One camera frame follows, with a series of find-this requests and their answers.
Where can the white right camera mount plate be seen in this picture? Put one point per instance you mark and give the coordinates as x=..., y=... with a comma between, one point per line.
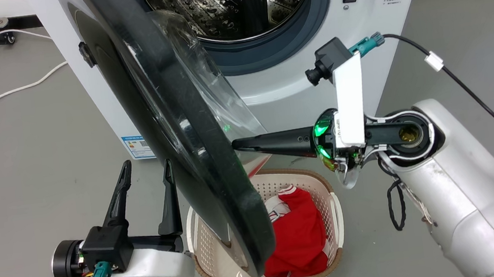
x=349, y=99

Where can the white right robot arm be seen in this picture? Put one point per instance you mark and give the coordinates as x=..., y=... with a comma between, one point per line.
x=467, y=197

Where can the teal right camera connector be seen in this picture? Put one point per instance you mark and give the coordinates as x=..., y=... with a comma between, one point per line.
x=364, y=44

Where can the grey rubber door gasket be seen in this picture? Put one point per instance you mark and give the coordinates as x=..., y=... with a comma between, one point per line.
x=275, y=56

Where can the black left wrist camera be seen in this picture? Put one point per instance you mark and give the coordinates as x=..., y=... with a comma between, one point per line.
x=108, y=247

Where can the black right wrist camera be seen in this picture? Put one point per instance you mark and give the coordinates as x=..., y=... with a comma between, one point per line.
x=333, y=56

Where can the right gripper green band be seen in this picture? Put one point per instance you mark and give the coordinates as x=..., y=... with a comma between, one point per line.
x=327, y=141

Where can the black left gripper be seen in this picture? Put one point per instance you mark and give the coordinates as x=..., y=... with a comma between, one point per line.
x=156, y=244

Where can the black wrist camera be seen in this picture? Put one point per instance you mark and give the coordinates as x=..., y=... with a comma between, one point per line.
x=333, y=56
x=108, y=247

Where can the blue energy label sticker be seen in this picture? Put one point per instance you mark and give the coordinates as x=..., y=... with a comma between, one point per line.
x=137, y=147

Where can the stainless steel washer drum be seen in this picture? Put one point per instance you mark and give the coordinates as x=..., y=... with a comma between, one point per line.
x=223, y=11

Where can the small black floor plug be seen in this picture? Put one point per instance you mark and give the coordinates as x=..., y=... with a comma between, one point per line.
x=6, y=38

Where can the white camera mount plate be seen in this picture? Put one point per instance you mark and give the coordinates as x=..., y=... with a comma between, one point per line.
x=349, y=99
x=164, y=265

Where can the red garment with white trim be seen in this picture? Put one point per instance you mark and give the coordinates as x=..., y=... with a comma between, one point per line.
x=300, y=234

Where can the black round washing machine door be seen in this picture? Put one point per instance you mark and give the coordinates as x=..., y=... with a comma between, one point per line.
x=172, y=133

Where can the beige plastic laundry basket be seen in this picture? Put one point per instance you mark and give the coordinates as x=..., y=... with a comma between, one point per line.
x=315, y=196

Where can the white front-load washing machine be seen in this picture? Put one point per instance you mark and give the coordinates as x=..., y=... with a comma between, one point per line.
x=296, y=81

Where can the white left camera mount plate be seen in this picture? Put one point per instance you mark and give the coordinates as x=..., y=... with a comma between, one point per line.
x=164, y=265

